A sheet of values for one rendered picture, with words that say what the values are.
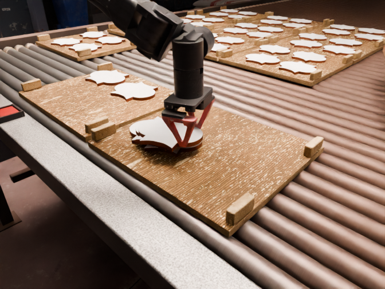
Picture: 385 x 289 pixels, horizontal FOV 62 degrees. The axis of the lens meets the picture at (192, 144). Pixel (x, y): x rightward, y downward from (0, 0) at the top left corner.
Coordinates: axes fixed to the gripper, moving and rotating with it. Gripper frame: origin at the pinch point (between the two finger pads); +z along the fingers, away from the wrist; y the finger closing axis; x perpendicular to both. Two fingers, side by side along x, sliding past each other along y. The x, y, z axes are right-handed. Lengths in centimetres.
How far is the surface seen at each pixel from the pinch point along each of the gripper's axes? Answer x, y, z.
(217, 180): -8.7, -7.4, 4.4
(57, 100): 47.2, 10.7, 3.5
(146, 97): 23.2, 21.2, 3.0
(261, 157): -14.7, 3.6, 4.6
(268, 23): 14, 151, 5
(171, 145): 1.7, -5.5, 0.0
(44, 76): 71, 30, 5
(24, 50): 108, 55, 5
